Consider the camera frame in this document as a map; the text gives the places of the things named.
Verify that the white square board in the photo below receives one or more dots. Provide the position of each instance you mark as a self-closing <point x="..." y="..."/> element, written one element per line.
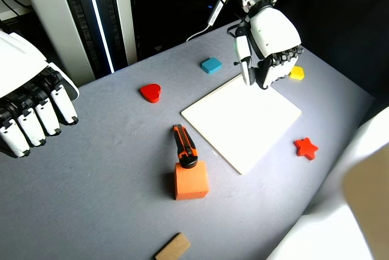
<point x="243" y="120"/>

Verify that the blue square block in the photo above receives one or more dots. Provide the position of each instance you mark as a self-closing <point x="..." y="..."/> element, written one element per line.
<point x="211" y="65"/>

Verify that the yellow block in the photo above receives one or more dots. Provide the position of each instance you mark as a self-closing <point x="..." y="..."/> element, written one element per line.
<point x="298" y="73"/>

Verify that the white adapter stick, blue plug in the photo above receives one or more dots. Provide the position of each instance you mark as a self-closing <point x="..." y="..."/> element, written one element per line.
<point x="217" y="8"/>

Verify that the grey table cloth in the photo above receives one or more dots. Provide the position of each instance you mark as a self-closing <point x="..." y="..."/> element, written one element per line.
<point x="91" y="166"/>

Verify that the red star block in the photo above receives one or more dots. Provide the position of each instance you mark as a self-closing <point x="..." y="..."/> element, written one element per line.
<point x="305" y="148"/>

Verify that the orange foam block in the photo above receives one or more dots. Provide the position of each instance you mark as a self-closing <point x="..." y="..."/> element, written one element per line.
<point x="191" y="184"/>

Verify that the white cabinet with black strips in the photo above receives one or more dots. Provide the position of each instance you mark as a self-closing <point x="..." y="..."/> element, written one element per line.
<point x="54" y="14"/>

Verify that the red heart block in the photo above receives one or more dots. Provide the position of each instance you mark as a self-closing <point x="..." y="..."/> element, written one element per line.
<point x="150" y="92"/>

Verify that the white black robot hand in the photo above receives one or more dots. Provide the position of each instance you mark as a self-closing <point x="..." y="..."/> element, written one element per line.
<point x="21" y="68"/>
<point x="270" y="32"/>

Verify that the tan wooden block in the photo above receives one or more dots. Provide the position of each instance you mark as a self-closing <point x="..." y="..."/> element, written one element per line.
<point x="173" y="247"/>

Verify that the orange black utility knife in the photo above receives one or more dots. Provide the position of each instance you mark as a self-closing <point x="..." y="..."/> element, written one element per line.
<point x="183" y="141"/>

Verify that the blurred white robot body shell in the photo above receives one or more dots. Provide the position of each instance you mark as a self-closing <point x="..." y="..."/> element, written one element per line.
<point x="322" y="211"/>

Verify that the blurred tan panel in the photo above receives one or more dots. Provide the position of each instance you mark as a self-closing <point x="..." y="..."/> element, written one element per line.
<point x="370" y="187"/>

